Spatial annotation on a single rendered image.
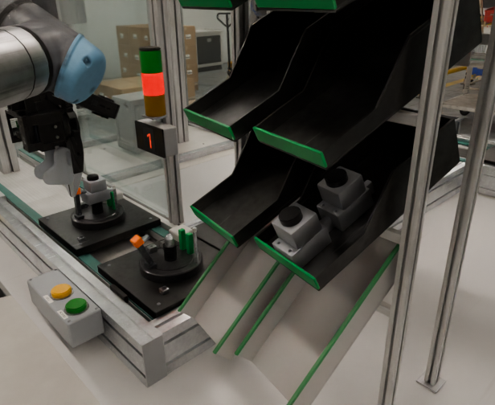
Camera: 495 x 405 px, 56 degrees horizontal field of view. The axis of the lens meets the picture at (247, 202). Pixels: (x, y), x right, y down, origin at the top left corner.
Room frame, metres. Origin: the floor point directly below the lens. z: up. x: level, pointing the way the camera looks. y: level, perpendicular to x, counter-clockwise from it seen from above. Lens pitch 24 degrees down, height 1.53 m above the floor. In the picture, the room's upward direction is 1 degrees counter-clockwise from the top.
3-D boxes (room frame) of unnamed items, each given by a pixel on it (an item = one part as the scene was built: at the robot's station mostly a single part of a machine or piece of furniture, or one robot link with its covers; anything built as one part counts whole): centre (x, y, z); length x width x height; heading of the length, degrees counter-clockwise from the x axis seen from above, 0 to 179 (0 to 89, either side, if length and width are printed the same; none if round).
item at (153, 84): (1.11, 0.22, 1.33); 0.05 x 0.05 x 0.05
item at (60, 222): (1.14, 0.41, 0.96); 0.24 x 0.24 x 0.02; 43
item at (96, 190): (1.15, 0.40, 1.06); 0.08 x 0.04 x 0.07; 133
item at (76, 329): (0.81, 0.39, 0.93); 0.21 x 0.07 x 0.06; 43
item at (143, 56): (1.11, 0.22, 1.38); 0.05 x 0.05 x 0.05
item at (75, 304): (0.75, 0.34, 0.96); 0.04 x 0.04 x 0.02
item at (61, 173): (0.69, 0.29, 1.27); 0.06 x 0.03 x 0.09; 133
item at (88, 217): (1.14, 0.41, 0.98); 0.14 x 0.14 x 0.02
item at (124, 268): (0.89, 0.17, 1.01); 0.24 x 0.24 x 0.13; 43
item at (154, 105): (1.11, 0.22, 1.28); 0.05 x 0.05 x 0.05
